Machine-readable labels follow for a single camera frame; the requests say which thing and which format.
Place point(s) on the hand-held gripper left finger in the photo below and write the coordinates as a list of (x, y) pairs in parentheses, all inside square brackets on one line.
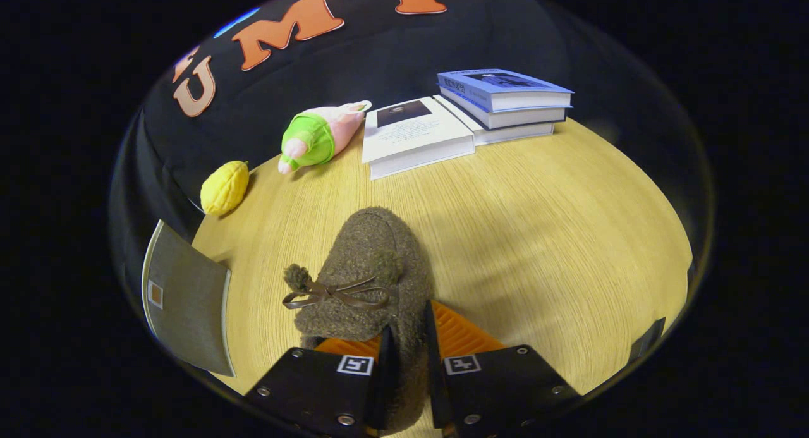
[(382, 387)]

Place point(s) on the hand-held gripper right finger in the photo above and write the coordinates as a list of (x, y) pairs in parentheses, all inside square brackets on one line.
[(436, 387)]

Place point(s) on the brown fuzzy slipper shoe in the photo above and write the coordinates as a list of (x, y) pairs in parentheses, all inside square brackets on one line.
[(373, 248)]

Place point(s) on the white book with dark photo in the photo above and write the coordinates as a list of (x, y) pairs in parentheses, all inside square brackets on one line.
[(414, 134)]

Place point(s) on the yellow plush ball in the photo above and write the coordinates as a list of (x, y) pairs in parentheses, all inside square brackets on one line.
[(224, 188)]

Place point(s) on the green and pink plush toy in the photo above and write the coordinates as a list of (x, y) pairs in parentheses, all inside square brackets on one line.
[(316, 138)]

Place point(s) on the white cover book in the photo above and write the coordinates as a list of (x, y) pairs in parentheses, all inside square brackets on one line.
[(515, 134)]

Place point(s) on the blue cover book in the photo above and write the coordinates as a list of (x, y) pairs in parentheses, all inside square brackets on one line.
[(499, 84)]

